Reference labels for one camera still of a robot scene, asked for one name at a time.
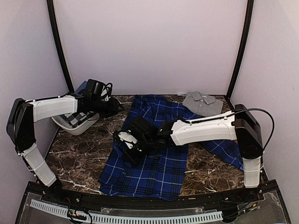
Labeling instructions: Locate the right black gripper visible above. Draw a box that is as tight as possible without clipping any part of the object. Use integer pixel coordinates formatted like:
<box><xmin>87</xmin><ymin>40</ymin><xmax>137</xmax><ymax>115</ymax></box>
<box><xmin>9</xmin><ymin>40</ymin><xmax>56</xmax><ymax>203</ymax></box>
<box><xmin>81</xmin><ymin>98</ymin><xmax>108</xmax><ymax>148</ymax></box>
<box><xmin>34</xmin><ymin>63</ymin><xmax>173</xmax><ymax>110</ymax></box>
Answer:
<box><xmin>122</xmin><ymin>136</ymin><xmax>154</xmax><ymax>167</ymax></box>

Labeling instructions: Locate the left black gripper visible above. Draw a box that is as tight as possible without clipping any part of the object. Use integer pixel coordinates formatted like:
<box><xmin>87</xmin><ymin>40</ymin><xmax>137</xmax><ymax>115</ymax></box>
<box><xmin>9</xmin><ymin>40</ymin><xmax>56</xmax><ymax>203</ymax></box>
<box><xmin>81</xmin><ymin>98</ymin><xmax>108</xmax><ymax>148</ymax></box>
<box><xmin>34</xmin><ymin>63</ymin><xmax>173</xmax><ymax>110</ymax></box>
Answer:
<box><xmin>91</xmin><ymin>97</ymin><xmax>124</xmax><ymax>118</ymax></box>

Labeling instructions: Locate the blue plaid long sleeve shirt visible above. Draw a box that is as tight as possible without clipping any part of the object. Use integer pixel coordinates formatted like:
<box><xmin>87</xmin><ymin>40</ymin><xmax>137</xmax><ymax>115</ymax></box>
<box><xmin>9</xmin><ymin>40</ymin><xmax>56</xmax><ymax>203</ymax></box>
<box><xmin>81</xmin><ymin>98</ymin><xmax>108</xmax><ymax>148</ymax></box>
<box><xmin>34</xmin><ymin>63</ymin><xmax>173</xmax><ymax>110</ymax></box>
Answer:
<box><xmin>98</xmin><ymin>94</ymin><xmax>245</xmax><ymax>201</ymax></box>

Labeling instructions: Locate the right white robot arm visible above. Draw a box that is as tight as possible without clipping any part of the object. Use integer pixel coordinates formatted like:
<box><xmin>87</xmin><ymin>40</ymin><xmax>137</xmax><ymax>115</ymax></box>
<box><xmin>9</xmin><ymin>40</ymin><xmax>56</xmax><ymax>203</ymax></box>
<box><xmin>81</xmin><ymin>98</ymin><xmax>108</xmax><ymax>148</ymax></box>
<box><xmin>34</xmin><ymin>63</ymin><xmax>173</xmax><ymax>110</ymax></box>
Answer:
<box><xmin>116</xmin><ymin>104</ymin><xmax>267</xmax><ymax>203</ymax></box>

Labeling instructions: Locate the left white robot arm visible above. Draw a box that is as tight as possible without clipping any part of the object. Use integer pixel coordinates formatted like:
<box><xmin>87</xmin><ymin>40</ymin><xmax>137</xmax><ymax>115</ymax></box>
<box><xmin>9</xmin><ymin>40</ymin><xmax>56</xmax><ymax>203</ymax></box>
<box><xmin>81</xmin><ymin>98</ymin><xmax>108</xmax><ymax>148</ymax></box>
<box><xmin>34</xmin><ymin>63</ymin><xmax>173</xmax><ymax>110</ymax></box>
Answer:
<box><xmin>6</xmin><ymin>94</ymin><xmax>124</xmax><ymax>203</ymax></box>

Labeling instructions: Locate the grey plastic laundry basket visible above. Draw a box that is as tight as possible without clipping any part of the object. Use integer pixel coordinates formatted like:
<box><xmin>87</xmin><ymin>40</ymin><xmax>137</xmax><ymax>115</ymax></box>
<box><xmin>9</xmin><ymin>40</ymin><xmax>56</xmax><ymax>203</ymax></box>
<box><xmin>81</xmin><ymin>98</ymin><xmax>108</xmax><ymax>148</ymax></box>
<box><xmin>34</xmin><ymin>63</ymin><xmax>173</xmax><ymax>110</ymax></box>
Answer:
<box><xmin>51</xmin><ymin>112</ymin><xmax>100</xmax><ymax>136</ymax></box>

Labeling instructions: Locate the small blue checked shirt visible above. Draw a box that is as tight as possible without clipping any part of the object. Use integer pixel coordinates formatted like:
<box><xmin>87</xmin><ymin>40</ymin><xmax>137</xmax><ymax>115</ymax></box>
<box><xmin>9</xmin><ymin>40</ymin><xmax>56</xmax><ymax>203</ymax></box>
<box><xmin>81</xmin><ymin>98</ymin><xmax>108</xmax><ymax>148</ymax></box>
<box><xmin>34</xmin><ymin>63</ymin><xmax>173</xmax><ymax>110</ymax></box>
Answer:
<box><xmin>75</xmin><ymin>81</ymin><xmax>87</xmax><ymax>94</ymax></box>

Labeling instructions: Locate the black white checked shirt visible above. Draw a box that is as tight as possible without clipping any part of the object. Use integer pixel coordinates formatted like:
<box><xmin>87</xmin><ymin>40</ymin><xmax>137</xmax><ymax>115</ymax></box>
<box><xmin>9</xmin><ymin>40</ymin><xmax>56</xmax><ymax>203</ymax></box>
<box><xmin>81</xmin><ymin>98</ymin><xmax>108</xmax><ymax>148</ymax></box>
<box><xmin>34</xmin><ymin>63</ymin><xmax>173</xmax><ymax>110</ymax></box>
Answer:
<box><xmin>61</xmin><ymin>112</ymin><xmax>93</xmax><ymax>128</ymax></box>

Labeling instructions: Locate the folded grey polo shirt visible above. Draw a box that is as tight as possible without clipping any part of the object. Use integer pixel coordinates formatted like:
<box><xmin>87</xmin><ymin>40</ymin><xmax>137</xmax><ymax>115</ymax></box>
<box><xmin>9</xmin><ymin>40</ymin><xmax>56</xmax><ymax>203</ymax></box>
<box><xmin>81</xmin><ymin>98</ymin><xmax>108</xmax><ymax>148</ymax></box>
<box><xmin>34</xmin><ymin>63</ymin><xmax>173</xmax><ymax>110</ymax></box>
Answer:
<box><xmin>183</xmin><ymin>91</ymin><xmax>223</xmax><ymax>117</ymax></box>

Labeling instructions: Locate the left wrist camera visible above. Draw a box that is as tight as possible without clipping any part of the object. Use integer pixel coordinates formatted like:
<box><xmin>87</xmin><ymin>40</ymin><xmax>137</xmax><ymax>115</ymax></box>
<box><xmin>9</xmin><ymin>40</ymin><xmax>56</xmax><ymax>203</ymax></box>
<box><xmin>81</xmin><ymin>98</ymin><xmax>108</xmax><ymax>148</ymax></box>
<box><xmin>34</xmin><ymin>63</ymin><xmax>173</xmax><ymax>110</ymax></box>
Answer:
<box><xmin>82</xmin><ymin>79</ymin><xmax>113</xmax><ymax>101</ymax></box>

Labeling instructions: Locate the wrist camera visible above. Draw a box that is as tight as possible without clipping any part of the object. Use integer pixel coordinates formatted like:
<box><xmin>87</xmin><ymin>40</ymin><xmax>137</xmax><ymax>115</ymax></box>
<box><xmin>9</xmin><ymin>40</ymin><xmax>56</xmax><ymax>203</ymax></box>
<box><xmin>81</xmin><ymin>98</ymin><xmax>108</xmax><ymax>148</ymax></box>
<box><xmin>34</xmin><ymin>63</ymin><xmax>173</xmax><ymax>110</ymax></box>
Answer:
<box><xmin>82</xmin><ymin>79</ymin><xmax>113</xmax><ymax>101</ymax></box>
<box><xmin>113</xmin><ymin>115</ymin><xmax>157</xmax><ymax>149</ymax></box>

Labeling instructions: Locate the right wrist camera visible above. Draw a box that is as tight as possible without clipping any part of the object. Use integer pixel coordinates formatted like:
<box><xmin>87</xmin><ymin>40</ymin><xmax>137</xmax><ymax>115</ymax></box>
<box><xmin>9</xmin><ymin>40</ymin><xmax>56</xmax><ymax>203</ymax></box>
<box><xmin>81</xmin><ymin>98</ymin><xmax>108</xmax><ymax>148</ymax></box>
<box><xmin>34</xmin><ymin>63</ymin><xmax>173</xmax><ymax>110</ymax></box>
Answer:
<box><xmin>113</xmin><ymin>115</ymin><xmax>157</xmax><ymax>149</ymax></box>

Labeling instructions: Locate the white slotted cable duct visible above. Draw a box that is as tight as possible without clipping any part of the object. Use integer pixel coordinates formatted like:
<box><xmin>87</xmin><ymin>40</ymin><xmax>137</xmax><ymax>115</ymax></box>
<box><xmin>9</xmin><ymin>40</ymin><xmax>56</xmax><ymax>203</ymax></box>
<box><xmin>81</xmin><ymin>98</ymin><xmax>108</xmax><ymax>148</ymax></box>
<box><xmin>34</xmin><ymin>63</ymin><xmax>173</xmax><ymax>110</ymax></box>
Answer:
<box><xmin>30</xmin><ymin>199</ymin><xmax>223</xmax><ymax>224</ymax></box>

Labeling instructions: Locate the left black frame post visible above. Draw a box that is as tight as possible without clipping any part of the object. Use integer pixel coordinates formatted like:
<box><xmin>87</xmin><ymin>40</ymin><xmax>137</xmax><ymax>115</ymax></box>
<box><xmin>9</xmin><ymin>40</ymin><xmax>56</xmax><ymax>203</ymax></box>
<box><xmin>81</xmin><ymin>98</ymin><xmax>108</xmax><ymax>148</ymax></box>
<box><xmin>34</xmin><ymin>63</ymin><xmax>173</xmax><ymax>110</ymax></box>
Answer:
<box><xmin>46</xmin><ymin>0</ymin><xmax>75</xmax><ymax>92</ymax></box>

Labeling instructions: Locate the black frame post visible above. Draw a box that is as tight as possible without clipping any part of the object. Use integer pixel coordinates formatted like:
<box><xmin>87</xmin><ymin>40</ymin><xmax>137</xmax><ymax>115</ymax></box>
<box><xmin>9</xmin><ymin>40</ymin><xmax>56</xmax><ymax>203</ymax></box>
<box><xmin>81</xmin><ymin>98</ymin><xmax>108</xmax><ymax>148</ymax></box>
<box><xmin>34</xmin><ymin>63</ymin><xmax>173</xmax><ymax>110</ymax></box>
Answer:
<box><xmin>225</xmin><ymin>0</ymin><xmax>254</xmax><ymax>101</ymax></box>
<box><xmin>46</xmin><ymin>0</ymin><xmax>75</xmax><ymax>92</ymax></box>

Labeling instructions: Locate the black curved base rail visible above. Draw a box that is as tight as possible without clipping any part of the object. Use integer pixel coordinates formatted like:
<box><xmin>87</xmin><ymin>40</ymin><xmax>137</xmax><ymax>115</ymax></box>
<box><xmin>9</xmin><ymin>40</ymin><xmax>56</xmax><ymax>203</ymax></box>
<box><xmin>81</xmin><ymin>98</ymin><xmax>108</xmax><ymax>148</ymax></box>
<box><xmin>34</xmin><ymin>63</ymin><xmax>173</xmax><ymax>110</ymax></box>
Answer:
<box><xmin>16</xmin><ymin>180</ymin><xmax>291</xmax><ymax>224</ymax></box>

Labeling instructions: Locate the right black frame post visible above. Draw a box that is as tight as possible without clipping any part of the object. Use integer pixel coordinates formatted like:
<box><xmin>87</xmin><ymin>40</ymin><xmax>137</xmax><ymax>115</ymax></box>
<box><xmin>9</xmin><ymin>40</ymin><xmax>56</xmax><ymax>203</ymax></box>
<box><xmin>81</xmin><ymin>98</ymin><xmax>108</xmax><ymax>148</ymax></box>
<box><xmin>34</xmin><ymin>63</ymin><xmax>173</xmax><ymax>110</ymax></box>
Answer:
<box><xmin>225</xmin><ymin>0</ymin><xmax>254</xmax><ymax>101</ymax></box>

